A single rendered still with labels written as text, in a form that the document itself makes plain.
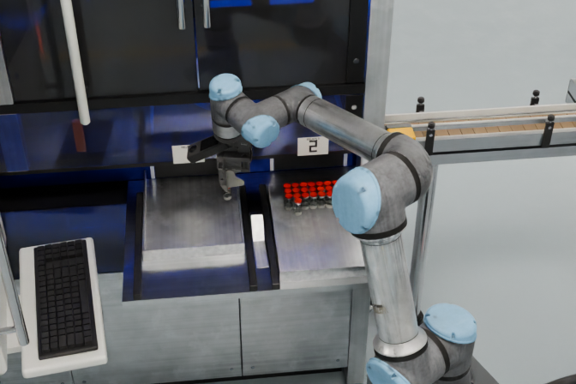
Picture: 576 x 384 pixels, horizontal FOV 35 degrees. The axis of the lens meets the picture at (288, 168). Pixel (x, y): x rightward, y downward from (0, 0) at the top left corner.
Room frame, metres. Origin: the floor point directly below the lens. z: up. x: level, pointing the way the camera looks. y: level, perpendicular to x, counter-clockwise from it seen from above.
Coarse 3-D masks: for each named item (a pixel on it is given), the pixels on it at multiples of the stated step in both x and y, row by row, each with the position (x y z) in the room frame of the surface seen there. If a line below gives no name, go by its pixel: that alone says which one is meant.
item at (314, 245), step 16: (272, 208) 1.88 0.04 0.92; (320, 208) 1.92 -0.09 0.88; (272, 224) 1.86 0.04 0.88; (288, 224) 1.86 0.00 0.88; (304, 224) 1.86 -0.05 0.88; (320, 224) 1.86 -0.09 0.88; (336, 224) 1.86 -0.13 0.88; (288, 240) 1.79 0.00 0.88; (304, 240) 1.79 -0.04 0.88; (320, 240) 1.79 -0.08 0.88; (336, 240) 1.79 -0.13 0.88; (352, 240) 1.79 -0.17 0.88; (288, 256) 1.73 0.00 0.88; (304, 256) 1.73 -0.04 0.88; (320, 256) 1.73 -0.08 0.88; (336, 256) 1.73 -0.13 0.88; (352, 256) 1.73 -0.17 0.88; (288, 272) 1.64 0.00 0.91; (304, 272) 1.65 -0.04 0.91; (320, 272) 1.65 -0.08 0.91; (336, 272) 1.65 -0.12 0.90; (352, 272) 1.66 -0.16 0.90
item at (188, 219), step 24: (144, 192) 1.95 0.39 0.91; (168, 192) 1.99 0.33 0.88; (192, 192) 1.99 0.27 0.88; (216, 192) 1.99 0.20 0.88; (144, 216) 1.85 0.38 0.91; (168, 216) 1.89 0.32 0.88; (192, 216) 1.89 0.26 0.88; (216, 216) 1.89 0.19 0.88; (240, 216) 1.85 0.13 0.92; (144, 240) 1.77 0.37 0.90; (168, 240) 1.79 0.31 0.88; (192, 240) 1.79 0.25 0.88; (216, 240) 1.79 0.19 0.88; (240, 240) 1.79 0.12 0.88
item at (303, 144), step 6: (300, 138) 2.02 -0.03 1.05; (306, 138) 2.02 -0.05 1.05; (312, 138) 2.03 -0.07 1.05; (318, 138) 2.03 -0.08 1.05; (324, 138) 2.03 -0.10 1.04; (300, 144) 2.02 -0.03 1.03; (306, 144) 2.02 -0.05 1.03; (312, 144) 2.03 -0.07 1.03; (318, 144) 2.03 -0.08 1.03; (324, 144) 2.03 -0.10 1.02; (300, 150) 2.02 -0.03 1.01; (306, 150) 2.02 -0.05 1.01; (318, 150) 2.03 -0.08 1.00; (324, 150) 2.03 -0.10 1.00
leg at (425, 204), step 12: (432, 180) 2.22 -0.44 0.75; (432, 192) 2.22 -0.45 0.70; (420, 204) 2.22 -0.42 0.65; (432, 204) 2.22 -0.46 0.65; (420, 216) 2.22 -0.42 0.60; (420, 228) 2.22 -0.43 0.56; (420, 240) 2.21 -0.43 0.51; (420, 252) 2.21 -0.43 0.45; (420, 264) 2.21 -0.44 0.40; (420, 276) 2.22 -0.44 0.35; (420, 288) 2.22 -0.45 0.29; (420, 300) 2.22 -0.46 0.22
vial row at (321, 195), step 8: (312, 192) 1.94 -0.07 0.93; (320, 192) 1.94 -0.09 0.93; (328, 192) 1.94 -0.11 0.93; (288, 200) 1.91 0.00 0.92; (304, 200) 1.92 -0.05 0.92; (312, 200) 1.92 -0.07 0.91; (320, 200) 1.92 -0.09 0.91; (328, 200) 1.93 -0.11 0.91; (288, 208) 1.91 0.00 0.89; (304, 208) 1.92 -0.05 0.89; (312, 208) 1.92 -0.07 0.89
